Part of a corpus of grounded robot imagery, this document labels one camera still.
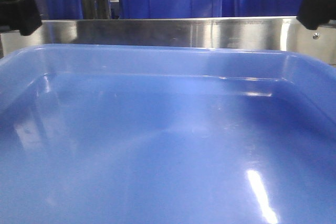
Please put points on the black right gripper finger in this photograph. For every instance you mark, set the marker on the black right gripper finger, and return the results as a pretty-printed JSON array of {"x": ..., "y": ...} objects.
[{"x": 313, "y": 13}]

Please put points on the blue plastic tray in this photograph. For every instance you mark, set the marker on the blue plastic tray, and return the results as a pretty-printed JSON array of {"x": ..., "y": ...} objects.
[{"x": 132, "y": 134}]

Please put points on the stainless steel shelf rail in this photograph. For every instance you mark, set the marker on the stainless steel shelf rail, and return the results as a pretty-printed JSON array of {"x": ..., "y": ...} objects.
[{"x": 283, "y": 33}]

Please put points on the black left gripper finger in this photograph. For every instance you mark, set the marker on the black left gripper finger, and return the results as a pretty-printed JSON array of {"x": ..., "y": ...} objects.
[{"x": 20, "y": 15}]

